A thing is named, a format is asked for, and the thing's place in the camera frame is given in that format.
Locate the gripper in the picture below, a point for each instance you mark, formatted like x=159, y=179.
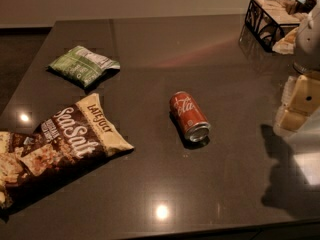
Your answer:
x=308, y=47

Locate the red coke can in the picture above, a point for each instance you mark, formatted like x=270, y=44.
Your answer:
x=190, y=118

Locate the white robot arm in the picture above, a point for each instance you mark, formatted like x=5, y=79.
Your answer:
x=307, y=54

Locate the white napkins in basket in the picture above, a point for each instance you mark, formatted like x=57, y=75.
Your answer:
x=286, y=44

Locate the green chip bag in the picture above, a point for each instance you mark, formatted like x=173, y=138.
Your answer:
x=83, y=66

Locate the brown sea salt chip bag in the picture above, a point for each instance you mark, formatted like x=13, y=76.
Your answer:
x=77, y=133

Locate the black wire napkin basket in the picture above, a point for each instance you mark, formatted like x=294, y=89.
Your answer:
x=269, y=21

